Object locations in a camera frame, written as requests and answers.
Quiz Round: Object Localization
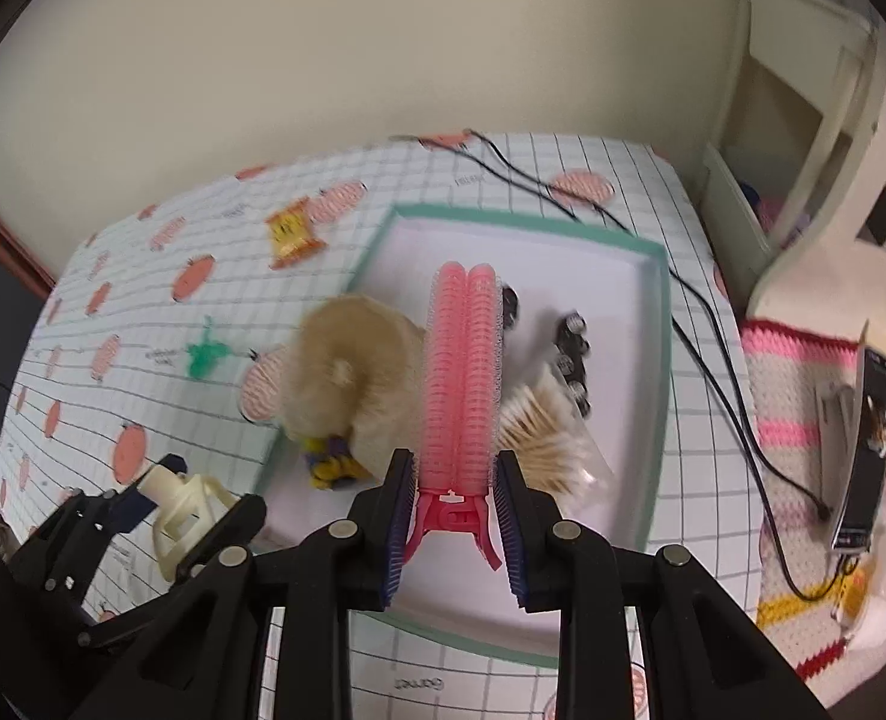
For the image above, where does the bag of cotton swabs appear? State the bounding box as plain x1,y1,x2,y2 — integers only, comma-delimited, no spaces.
498,361,615,514

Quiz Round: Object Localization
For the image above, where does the pink double hair roller clip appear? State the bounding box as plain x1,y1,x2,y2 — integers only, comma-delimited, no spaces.
404,262,503,569

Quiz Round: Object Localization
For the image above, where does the black claw hair clip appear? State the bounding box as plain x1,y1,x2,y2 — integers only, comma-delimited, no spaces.
500,284,519,333

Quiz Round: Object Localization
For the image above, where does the colourful small toy block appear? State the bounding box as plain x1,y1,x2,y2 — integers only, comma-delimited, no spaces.
301,436,371,489

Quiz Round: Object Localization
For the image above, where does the yellow orange snack packet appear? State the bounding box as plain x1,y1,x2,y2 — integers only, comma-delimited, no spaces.
265,197,327,270

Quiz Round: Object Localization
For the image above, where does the mint green shallow box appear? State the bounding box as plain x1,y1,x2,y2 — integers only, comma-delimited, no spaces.
264,205,671,667

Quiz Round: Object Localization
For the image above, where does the grey phone stand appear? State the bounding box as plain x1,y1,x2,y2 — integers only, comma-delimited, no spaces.
815,380,856,511

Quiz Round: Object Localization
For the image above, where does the cream claw hair clip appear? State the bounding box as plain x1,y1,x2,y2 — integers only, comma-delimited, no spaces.
137,465,238,583

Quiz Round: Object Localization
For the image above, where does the black toy car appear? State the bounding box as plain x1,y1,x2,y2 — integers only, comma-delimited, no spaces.
553,312,591,418

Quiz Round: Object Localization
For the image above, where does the grid pomegranate print tablecloth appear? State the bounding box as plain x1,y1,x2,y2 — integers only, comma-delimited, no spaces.
0,137,785,718

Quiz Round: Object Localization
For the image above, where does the cream lace scrunchie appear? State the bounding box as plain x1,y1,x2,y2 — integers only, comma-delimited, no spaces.
278,294,425,478

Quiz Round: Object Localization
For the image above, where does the pink white crochet mat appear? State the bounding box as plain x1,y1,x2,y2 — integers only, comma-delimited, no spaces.
737,317,886,710

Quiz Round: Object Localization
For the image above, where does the white wooden shelf unit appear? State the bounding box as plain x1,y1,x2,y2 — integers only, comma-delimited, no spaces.
698,0,886,338

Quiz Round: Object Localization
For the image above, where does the green plastic toy figure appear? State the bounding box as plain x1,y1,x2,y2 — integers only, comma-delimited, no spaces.
186,316,233,380

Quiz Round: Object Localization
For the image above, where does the smartphone on stand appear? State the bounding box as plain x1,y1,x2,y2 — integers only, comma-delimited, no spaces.
828,322,886,556

